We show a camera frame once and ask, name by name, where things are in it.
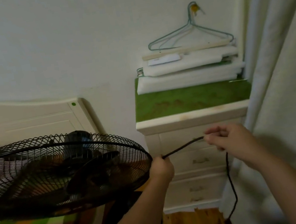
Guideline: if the white remote control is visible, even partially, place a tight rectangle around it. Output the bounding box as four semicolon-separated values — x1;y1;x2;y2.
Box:
147;52;182;67

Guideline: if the person's left hand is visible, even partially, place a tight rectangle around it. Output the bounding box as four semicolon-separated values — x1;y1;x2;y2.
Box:
147;153;178;190

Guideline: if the wooden strip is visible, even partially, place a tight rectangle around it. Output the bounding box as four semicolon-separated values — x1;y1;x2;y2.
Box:
141;38;235;61

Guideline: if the green desk mat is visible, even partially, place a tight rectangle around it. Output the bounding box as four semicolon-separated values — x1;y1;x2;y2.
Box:
129;61;255;123

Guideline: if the thin white stick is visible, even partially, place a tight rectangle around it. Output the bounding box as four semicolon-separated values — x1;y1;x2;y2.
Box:
228;77;248;84

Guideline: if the lavender wire hanger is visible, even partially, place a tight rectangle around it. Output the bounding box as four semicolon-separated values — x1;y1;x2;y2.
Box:
155;16;234;52

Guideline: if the black fan power cord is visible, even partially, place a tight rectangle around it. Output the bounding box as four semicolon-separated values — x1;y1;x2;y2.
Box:
159;132;242;224

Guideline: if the green wire hanger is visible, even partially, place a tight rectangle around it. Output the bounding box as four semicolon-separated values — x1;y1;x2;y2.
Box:
142;0;235;55

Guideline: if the bed with plaid blanket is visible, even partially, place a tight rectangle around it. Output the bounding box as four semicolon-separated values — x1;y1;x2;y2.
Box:
0;83;115;224

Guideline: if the person's right hand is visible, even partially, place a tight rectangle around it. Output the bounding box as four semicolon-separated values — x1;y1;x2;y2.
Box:
202;118;269;179

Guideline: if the white curtain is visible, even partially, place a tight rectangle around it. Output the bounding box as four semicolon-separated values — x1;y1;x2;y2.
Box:
186;0;296;224

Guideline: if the black fan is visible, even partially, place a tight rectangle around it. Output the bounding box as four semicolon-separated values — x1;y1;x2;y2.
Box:
0;119;164;224

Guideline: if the large white foam sheet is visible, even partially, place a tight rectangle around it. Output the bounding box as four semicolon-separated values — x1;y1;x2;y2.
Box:
134;57;248;96

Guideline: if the white chest of drawers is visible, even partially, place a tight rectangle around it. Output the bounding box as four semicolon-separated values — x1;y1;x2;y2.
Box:
134;99;266;218

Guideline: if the white foam sheet with hole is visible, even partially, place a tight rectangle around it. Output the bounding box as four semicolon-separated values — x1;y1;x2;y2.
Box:
141;43;241;79

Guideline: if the yellow smiley wall hook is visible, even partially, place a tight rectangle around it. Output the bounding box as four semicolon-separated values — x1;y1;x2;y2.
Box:
189;2;206;17

